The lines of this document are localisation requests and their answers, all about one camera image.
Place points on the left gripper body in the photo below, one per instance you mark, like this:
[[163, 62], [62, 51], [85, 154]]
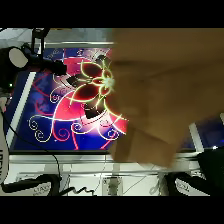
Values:
[[55, 67]]

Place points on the brown garment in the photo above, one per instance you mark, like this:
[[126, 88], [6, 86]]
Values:
[[166, 83]]

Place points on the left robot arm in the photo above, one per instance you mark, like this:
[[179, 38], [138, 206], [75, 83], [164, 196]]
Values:
[[20, 61]]

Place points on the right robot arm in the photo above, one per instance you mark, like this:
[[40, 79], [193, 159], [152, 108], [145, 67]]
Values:
[[173, 182]]

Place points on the black garment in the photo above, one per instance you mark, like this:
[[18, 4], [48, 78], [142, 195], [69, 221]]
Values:
[[215, 170]]

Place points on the silver frame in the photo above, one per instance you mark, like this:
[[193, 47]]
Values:
[[83, 166]]

